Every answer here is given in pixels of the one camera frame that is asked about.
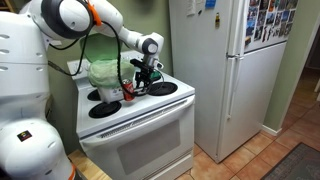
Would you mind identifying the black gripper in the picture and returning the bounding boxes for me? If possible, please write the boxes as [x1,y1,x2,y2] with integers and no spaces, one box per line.
[130,59,156,97]

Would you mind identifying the red soda can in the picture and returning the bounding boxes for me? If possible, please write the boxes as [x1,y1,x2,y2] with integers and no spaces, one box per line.
[122,79,134,101]

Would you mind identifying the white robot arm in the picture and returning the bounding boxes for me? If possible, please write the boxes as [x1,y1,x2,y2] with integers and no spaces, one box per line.
[0,0,164,180]

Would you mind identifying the green plastic bin liner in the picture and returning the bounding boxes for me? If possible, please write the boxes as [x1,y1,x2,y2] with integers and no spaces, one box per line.
[88,59,135,88]

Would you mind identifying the white waste bin green lid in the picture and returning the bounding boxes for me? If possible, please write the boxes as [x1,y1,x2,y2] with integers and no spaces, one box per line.
[80,33,135,103]

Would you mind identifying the white electric stove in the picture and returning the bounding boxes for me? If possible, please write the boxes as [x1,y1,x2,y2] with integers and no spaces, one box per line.
[67,59,195,180]

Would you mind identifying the green round lid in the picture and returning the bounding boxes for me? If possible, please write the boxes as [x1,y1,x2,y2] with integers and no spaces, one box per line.
[150,72,161,81]

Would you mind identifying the white refrigerator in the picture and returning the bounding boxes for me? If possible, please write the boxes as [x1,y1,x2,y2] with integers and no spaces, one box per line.
[169,0,299,163]

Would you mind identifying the wooden table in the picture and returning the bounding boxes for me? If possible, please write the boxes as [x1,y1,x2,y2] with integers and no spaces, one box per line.
[68,150,112,180]

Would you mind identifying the patterned floor rug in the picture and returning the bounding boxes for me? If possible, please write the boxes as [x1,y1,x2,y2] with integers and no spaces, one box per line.
[261,143,320,180]

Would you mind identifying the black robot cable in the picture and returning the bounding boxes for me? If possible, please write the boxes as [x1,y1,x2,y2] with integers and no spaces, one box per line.
[48,19,134,98]

